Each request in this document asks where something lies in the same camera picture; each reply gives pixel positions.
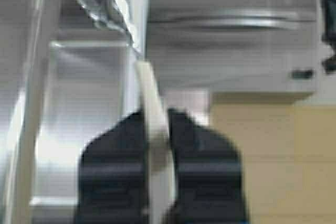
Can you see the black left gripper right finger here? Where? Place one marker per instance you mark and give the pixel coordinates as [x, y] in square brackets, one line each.
[209, 173]

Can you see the lower wooden base cabinet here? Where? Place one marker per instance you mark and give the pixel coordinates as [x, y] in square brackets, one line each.
[288, 156]

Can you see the white cream frying pan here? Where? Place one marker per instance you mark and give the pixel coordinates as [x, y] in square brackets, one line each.
[155, 129]

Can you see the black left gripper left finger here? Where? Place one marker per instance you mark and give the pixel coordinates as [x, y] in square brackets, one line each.
[111, 175]

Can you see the stainless double sink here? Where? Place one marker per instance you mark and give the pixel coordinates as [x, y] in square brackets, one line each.
[67, 75]

